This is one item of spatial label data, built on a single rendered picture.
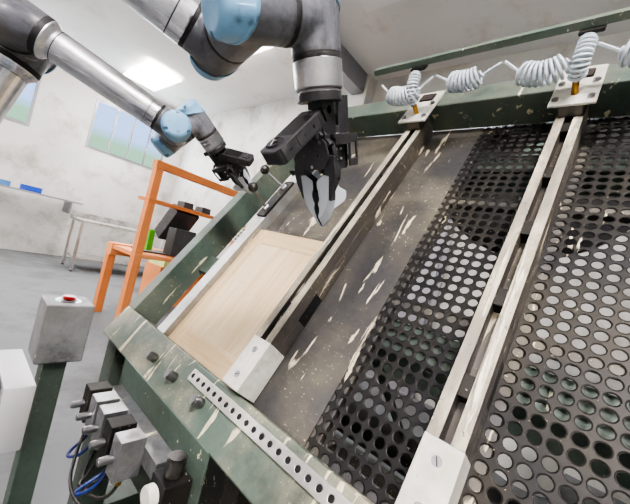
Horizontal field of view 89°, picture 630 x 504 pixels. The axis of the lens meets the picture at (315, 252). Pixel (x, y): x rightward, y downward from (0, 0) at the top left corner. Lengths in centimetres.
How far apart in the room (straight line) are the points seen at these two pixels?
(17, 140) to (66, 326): 710
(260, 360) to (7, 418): 42
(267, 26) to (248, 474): 73
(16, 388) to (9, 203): 765
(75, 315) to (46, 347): 11
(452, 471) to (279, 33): 65
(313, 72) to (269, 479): 68
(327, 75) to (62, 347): 108
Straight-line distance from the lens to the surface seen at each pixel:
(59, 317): 123
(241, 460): 75
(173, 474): 82
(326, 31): 54
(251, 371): 78
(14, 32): 107
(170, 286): 137
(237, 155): 116
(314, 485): 65
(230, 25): 48
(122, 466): 93
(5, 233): 824
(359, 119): 147
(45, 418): 140
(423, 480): 58
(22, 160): 819
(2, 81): 117
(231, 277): 113
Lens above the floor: 125
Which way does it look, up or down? 1 degrees up
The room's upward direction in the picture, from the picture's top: 14 degrees clockwise
